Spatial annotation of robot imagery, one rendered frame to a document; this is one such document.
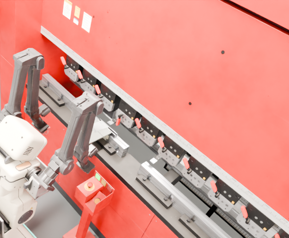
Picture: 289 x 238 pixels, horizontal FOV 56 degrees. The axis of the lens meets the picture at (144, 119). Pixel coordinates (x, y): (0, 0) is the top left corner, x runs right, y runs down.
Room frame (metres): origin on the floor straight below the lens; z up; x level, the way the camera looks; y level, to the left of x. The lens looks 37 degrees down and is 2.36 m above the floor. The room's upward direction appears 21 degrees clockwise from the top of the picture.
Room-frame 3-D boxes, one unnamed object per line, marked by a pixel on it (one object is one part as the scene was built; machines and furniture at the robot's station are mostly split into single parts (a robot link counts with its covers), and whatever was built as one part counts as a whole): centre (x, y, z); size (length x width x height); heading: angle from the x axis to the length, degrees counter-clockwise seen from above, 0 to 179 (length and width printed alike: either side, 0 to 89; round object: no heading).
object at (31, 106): (1.19, 0.65, 1.40); 0.11 x 0.06 x 0.43; 66
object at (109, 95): (1.59, 0.29, 1.26); 0.15 x 0.09 x 0.17; 62
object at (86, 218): (1.15, 0.14, 0.39); 0.06 x 0.06 x 0.54; 62
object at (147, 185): (1.24, -0.24, 0.89); 0.30 x 0.05 x 0.03; 62
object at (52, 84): (1.84, 0.75, 0.92); 0.50 x 0.06 x 0.10; 62
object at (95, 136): (1.45, 0.33, 1.00); 0.26 x 0.18 x 0.01; 152
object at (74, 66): (1.78, 0.64, 1.26); 0.15 x 0.09 x 0.17; 62
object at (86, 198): (1.15, 0.14, 0.75); 0.20 x 0.16 x 0.18; 62
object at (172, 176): (1.63, -0.44, 0.81); 0.64 x 0.08 x 0.14; 152
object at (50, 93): (1.81, 0.82, 0.89); 0.30 x 0.05 x 0.03; 62
